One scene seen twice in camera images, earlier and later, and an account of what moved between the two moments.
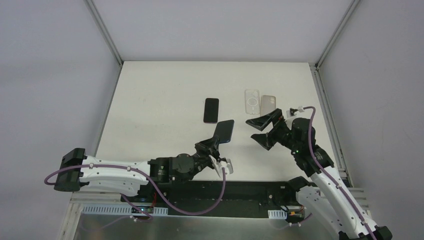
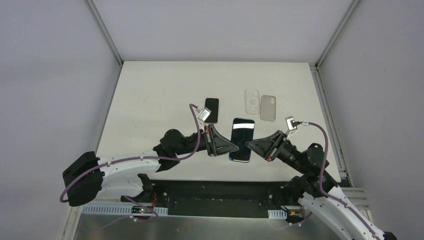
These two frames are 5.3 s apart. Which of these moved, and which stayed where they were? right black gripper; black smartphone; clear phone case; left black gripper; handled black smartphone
Moved: handled black smartphone; left black gripper; right black gripper
Stayed: clear phone case; black smartphone
